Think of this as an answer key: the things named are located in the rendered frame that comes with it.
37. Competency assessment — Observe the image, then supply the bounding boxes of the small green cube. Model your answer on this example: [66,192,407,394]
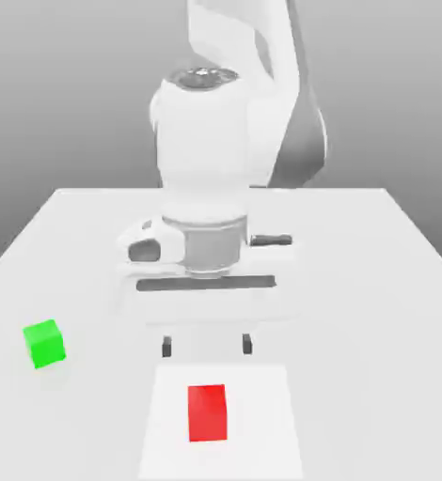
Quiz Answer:
[22,318,68,370]

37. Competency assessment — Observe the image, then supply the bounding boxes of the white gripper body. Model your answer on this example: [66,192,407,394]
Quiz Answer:
[118,258,296,328]

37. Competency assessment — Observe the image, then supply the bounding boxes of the small red cube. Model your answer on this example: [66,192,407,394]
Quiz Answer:
[187,383,229,443]

